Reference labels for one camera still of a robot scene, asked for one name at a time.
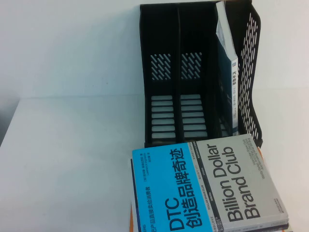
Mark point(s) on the blue and grey book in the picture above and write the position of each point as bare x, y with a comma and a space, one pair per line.
217, 188

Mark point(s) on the navy robot cover book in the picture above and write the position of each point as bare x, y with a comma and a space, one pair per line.
131, 183

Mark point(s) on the white-spine dark blue book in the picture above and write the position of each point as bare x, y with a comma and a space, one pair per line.
234, 96

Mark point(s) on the black plastic book stand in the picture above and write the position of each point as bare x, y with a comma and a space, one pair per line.
176, 36

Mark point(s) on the orange and white book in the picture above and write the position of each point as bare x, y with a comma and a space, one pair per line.
260, 155

